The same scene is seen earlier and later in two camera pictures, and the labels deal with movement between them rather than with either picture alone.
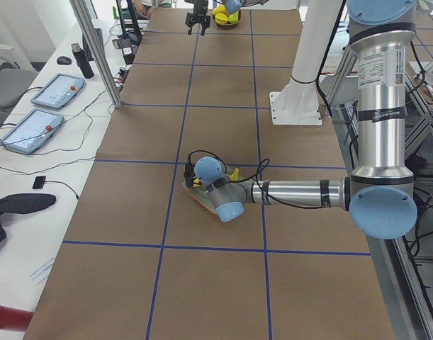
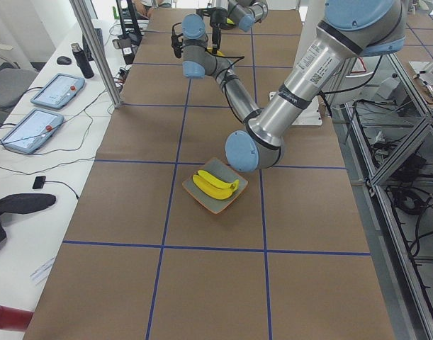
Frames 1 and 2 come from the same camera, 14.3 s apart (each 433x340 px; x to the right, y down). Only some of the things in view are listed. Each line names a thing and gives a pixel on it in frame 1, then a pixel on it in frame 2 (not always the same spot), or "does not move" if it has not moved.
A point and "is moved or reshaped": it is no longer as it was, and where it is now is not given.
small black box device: (39, 182) does not move
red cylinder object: (9, 318) does not move
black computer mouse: (64, 60) does not move
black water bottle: (82, 61) does not move
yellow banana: (235, 175) is moved or reshaped
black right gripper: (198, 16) -> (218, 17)
